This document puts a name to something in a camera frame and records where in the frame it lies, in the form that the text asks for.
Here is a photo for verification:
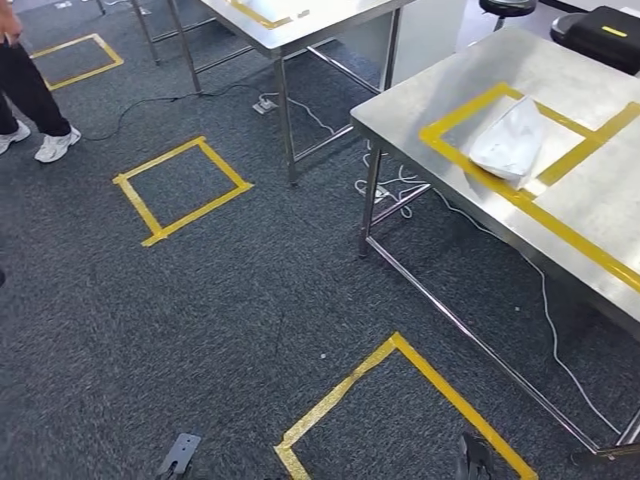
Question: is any white curved plastic part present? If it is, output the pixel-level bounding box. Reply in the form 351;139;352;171
468;95;546;191

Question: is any steel workbench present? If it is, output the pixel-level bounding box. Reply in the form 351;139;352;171
349;26;640;465

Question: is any yellow floor tape square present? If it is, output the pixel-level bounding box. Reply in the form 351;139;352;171
273;331;538;480
29;33;125;93
112;135;254;248

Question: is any steel table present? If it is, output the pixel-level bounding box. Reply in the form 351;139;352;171
128;0;417;188

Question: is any yellow tape rectangle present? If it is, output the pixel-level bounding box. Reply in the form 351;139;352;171
227;0;311;31

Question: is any white desk side panel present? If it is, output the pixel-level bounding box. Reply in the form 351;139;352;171
387;0;469;91

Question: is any black round stool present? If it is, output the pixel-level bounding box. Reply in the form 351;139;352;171
478;0;538;33

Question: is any person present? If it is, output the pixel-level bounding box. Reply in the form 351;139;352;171
0;0;82;165

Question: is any black zip case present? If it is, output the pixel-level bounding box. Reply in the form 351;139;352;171
549;5;640;77

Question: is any black floor cable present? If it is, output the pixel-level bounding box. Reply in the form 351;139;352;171
82;82;261;142

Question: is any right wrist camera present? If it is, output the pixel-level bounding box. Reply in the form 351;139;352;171
454;431;497;480

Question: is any white floor cable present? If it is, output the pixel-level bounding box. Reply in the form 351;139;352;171
353;139;623;437

